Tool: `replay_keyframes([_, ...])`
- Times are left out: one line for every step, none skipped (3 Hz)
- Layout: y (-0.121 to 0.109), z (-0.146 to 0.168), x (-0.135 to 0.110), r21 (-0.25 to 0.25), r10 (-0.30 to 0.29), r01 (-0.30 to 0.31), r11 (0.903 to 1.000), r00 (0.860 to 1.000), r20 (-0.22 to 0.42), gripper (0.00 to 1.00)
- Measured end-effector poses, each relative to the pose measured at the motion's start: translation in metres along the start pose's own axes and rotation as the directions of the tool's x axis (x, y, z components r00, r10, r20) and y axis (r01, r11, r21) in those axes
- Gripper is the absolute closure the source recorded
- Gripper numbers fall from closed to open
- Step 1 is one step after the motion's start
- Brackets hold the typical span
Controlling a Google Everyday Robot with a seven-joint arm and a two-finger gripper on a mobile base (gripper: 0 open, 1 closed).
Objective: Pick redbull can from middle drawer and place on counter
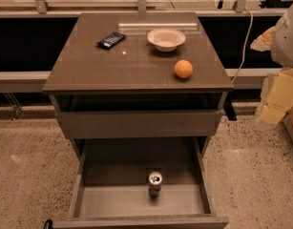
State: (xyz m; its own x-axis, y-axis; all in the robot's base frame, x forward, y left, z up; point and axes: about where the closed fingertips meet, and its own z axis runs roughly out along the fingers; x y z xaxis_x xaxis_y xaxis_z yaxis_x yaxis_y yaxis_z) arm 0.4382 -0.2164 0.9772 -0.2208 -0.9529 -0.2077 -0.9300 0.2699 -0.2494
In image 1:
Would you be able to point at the silver redbull can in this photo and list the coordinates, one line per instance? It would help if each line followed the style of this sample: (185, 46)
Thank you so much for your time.
(155, 182)

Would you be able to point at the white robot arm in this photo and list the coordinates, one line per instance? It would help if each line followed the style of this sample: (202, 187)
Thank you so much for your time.
(282, 40)

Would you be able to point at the grey drawer cabinet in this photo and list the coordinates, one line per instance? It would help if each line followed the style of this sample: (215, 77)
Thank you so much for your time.
(133, 76)

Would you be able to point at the closed grey top drawer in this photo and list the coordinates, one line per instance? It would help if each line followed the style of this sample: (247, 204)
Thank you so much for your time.
(87, 125)

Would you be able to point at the open grey middle drawer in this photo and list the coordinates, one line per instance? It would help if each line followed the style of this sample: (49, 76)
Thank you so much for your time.
(111, 187)

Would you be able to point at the orange fruit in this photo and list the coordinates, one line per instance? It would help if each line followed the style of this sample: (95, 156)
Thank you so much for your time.
(183, 69)

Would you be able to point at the white paper bowl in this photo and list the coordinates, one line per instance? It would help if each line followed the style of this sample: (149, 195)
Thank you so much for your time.
(166, 40)

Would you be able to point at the dark blue snack packet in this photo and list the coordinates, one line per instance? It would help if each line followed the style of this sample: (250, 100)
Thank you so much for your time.
(111, 40)

